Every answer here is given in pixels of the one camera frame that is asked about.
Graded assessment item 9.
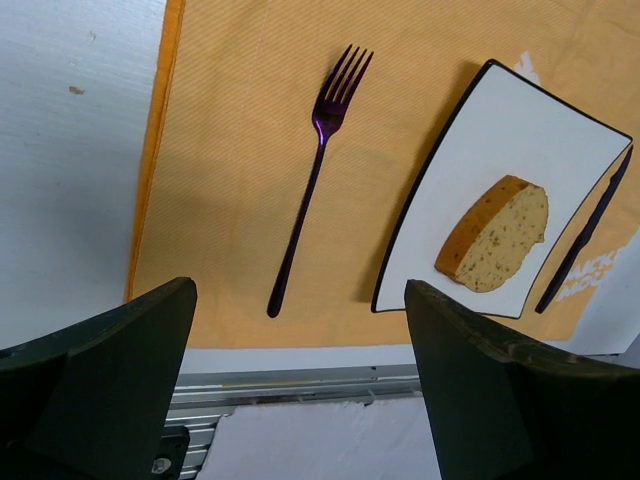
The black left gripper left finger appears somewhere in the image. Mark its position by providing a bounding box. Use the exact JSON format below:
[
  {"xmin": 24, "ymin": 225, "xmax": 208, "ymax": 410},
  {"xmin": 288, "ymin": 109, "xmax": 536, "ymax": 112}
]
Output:
[{"xmin": 1, "ymin": 277, "xmax": 197, "ymax": 479}]

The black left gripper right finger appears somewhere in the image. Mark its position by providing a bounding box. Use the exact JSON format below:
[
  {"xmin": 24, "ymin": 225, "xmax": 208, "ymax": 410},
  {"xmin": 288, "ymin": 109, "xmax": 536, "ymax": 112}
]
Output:
[{"xmin": 405, "ymin": 280, "xmax": 639, "ymax": 479}]

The sliced loaf bread piece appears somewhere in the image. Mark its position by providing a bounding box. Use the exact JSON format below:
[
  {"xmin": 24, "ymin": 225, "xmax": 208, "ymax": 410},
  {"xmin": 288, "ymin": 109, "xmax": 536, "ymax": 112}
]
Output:
[{"xmin": 434, "ymin": 175, "xmax": 549, "ymax": 293}]

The purple table knife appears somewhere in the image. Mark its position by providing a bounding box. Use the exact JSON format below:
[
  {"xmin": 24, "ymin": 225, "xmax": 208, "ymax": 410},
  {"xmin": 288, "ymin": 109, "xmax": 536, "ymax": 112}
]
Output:
[{"xmin": 534, "ymin": 146, "xmax": 634, "ymax": 314}]

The white square plate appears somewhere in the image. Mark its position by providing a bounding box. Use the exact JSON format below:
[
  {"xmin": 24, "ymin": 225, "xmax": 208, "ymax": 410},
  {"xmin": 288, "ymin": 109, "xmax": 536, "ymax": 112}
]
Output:
[{"xmin": 371, "ymin": 60, "xmax": 633, "ymax": 318}]

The orange cloth placemat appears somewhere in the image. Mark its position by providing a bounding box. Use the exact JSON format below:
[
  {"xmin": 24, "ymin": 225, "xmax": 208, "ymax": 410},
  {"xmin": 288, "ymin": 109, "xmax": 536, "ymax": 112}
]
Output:
[{"xmin": 128, "ymin": 1, "xmax": 639, "ymax": 349}]

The purple metal fork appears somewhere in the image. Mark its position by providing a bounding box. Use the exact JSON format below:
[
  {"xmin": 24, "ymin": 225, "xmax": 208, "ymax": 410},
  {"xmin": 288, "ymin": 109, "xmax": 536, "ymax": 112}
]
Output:
[{"xmin": 266, "ymin": 45, "xmax": 374, "ymax": 318}]

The aluminium table frame rail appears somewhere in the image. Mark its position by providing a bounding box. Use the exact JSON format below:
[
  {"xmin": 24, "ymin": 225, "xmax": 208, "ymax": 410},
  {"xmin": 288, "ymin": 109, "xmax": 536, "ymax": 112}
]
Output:
[{"xmin": 165, "ymin": 364, "xmax": 421, "ymax": 479}]

